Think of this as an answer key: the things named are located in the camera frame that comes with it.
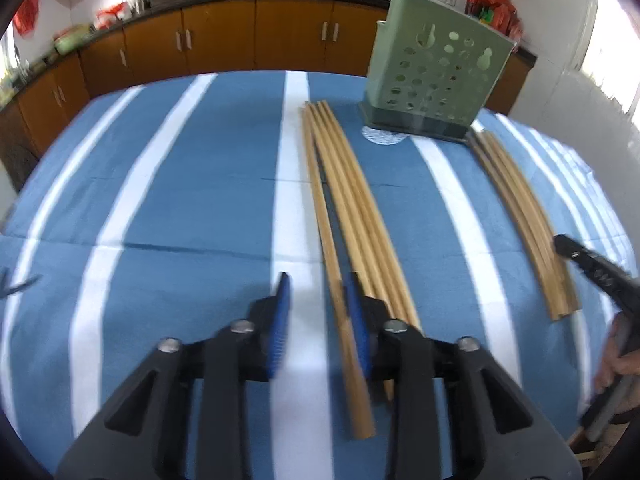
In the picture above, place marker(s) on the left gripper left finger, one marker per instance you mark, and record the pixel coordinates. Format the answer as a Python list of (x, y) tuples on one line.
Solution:
[(141, 431)]

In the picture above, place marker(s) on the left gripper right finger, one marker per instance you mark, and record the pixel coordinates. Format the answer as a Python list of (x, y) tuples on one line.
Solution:
[(495, 431)]

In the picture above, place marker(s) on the brown lower kitchen cabinets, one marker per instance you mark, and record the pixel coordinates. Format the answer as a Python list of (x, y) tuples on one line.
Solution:
[(29, 129)]

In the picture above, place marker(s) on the person's right hand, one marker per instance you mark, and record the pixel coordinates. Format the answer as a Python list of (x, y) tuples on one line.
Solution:
[(613, 362)]

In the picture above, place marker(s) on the blue white striped tablecloth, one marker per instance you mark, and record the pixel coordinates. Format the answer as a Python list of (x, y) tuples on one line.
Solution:
[(165, 210)]

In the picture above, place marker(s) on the window right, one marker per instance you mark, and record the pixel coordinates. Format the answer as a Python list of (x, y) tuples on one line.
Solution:
[(611, 61)]

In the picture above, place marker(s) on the green perforated utensil holder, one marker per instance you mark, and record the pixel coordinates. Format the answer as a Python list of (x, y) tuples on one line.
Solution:
[(431, 70)]

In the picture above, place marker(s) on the red bag and bottles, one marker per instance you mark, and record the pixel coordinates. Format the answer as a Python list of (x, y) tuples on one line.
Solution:
[(500, 15)]

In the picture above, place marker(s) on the green basin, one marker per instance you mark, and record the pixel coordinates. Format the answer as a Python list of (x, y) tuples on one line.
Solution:
[(71, 38)]

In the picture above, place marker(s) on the red plastic bag on counter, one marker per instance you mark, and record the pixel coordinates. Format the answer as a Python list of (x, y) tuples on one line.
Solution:
[(108, 17)]

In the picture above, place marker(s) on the red bag hanging on wall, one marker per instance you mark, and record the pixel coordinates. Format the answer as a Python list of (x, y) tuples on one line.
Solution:
[(26, 17)]

